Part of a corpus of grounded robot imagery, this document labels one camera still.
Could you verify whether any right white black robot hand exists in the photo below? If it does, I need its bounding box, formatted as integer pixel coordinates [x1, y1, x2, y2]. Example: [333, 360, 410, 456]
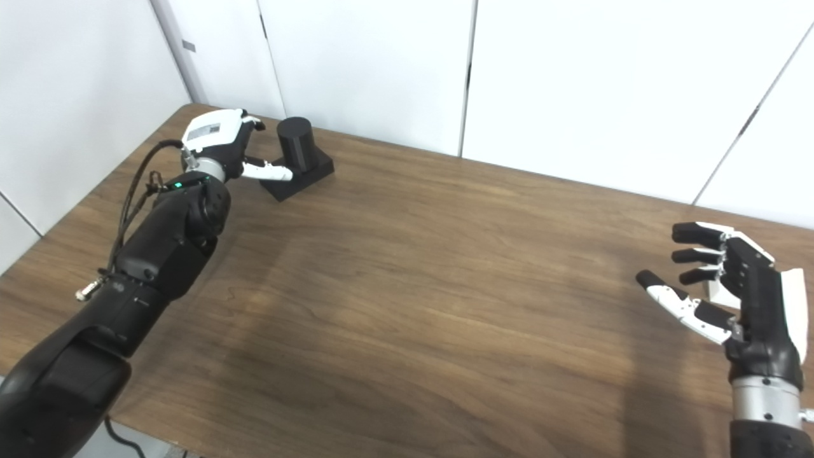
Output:
[636, 221, 810, 389]

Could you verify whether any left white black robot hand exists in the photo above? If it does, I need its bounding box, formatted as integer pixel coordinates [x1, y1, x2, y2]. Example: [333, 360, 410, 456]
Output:
[181, 108, 294, 182]

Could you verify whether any black peg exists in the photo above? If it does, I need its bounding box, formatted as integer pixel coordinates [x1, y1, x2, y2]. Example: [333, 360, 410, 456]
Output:
[259, 117, 335, 203]

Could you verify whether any left thin black wrist wire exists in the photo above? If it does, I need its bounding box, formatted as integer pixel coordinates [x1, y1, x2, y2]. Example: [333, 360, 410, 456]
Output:
[146, 169, 174, 199]

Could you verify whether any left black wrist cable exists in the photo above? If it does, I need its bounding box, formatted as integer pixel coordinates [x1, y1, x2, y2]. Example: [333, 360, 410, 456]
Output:
[75, 140, 186, 302]

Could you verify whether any black cable below table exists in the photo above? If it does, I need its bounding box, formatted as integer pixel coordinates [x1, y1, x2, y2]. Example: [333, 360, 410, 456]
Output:
[104, 417, 148, 458]

